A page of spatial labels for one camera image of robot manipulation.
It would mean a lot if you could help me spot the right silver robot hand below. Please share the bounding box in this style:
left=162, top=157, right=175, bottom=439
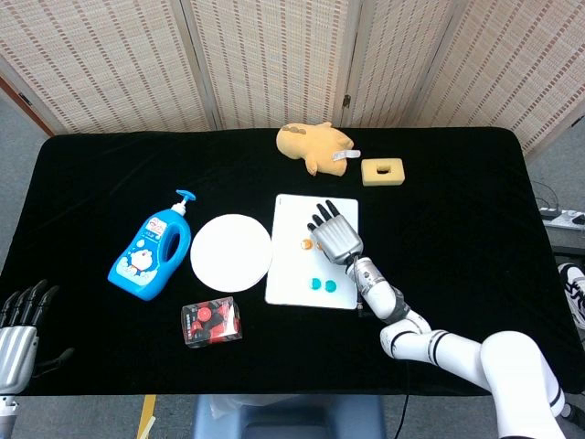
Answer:
left=306, top=198, right=365, bottom=265

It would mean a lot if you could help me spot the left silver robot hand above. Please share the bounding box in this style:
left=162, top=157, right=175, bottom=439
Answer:
left=0, top=278, right=76, bottom=395

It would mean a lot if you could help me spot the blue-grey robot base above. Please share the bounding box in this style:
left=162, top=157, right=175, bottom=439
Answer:
left=190, top=393, right=388, bottom=439

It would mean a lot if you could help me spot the white magnetic board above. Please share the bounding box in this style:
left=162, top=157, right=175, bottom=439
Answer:
left=264, top=193, right=359, bottom=310

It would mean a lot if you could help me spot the blue pump soap bottle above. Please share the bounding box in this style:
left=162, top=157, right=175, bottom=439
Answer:
left=107, top=189, right=197, bottom=302

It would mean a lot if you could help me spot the yellow sponge with hole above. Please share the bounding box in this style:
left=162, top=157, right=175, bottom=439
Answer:
left=360, top=156, right=406, bottom=188

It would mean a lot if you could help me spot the tan plush toy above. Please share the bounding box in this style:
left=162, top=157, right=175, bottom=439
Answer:
left=275, top=121, right=362, bottom=177

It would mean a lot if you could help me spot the white round pad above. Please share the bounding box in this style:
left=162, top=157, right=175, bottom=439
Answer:
left=189, top=212, right=273, bottom=294

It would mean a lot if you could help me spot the black tablecloth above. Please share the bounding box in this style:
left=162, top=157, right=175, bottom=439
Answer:
left=0, top=126, right=585, bottom=397

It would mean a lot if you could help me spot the yellow floor tape strip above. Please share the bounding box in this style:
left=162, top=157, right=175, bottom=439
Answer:
left=136, top=395, right=157, bottom=439

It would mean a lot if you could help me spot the clear box with red parts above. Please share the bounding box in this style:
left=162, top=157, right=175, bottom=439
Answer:
left=180, top=295, right=243, bottom=349

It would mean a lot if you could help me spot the white power strip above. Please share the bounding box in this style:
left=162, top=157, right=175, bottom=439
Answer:
left=538, top=208, right=585, bottom=230

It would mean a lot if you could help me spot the white and black shoe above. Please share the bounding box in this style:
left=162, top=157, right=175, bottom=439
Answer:
left=558, top=262, right=585, bottom=329

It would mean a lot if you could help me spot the woven folding screen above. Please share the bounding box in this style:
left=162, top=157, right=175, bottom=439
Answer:
left=0, top=0, right=585, bottom=156

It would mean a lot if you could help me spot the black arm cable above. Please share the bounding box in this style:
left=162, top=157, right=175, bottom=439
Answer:
left=398, top=392, right=410, bottom=439

